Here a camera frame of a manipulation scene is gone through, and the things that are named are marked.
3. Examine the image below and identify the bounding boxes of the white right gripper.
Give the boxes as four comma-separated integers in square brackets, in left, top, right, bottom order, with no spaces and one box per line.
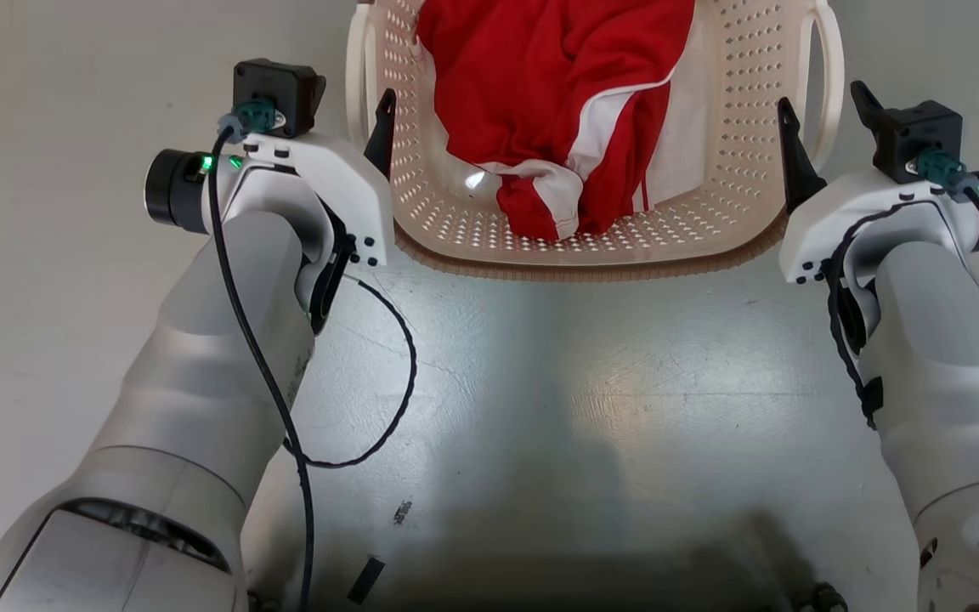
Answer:
[776,80,979,286]

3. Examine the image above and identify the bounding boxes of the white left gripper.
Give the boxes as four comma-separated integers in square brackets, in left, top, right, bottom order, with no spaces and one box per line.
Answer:
[219,88,398,269]

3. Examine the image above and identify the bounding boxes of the cream perforated plastic laundry basket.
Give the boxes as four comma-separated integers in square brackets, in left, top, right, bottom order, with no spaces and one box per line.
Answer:
[345,0,846,282]

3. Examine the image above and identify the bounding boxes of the red garment with white trim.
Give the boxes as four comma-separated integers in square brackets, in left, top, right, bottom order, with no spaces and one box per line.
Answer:
[416,0,698,242]

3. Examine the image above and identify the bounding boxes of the black tape strip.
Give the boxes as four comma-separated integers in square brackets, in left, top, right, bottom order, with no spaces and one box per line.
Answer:
[346,556,387,605]

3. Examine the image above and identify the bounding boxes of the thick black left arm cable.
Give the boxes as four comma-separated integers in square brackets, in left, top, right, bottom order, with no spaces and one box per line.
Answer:
[207,119,315,612]

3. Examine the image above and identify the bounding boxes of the thin black looping cable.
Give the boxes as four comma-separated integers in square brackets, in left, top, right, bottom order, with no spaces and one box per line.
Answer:
[284,274,418,469]

